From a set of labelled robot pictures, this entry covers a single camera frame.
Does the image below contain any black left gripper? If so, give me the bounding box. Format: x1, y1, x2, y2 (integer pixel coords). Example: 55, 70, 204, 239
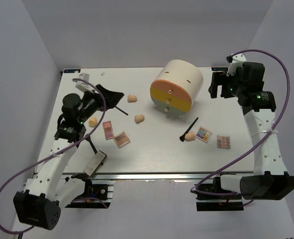
78, 84, 124, 123

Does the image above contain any beige makeup sponge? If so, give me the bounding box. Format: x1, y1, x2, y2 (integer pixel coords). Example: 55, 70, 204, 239
89, 117, 98, 127
185, 131, 196, 141
134, 115, 145, 124
127, 95, 138, 103

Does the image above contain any pink blush palette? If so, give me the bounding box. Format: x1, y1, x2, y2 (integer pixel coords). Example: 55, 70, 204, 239
102, 121, 114, 140

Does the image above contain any cream round drawer organizer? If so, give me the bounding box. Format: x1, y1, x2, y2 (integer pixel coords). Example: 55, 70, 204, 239
150, 59, 203, 118

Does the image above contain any yellow drawer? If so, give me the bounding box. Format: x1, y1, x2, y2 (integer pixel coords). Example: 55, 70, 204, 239
150, 87, 192, 113

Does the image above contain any brown eyeshadow palette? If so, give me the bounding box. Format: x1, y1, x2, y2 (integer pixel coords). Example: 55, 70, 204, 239
114, 131, 130, 148

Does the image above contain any peach top drawer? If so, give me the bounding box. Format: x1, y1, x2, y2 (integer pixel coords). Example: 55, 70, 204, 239
151, 79, 191, 101

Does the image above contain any colourful glitter eyeshadow palette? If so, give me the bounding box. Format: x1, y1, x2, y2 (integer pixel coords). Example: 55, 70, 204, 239
196, 126, 212, 143

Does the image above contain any silver rectangular makeup case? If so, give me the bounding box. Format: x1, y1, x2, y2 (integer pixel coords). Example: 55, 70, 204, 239
83, 150, 107, 176

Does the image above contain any nude nine-pan eyeshadow palette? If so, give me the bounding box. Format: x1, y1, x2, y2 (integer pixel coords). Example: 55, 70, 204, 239
216, 135, 231, 149

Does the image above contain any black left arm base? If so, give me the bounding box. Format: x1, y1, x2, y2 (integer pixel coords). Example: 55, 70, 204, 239
66, 179, 113, 209

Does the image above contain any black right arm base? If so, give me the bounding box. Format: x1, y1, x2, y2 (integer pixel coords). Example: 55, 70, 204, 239
190, 176, 244, 212

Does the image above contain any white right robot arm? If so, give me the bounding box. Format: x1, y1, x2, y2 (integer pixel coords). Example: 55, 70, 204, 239
208, 62, 294, 200

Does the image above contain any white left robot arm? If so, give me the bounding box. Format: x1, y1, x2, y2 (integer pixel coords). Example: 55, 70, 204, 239
13, 84, 124, 230

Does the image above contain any black small makeup brush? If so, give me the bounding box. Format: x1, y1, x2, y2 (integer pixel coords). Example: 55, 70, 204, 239
179, 117, 198, 142

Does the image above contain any blue logo sticker right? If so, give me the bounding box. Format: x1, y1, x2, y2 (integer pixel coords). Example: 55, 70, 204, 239
211, 67, 228, 72

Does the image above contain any blue logo sticker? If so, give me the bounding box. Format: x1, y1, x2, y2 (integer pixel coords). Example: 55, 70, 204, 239
211, 67, 228, 72
63, 69, 81, 74

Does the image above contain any thin black eyeliner brush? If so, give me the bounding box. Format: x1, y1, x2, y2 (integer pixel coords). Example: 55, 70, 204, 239
115, 107, 129, 116

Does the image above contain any blue logo sticker left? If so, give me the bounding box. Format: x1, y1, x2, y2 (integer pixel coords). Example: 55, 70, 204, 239
63, 69, 81, 74

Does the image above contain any grey-green bottom drawer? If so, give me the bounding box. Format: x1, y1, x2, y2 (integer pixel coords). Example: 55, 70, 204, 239
152, 98, 187, 118

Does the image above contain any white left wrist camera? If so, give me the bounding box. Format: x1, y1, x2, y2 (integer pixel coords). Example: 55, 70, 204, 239
76, 73, 92, 93

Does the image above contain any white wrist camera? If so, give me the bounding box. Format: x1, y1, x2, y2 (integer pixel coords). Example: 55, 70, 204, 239
226, 53, 247, 77
76, 73, 92, 93

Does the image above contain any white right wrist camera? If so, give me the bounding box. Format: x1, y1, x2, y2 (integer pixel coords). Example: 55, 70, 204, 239
226, 53, 247, 77

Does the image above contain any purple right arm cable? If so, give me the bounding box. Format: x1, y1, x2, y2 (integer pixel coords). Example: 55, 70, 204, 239
195, 49, 290, 208

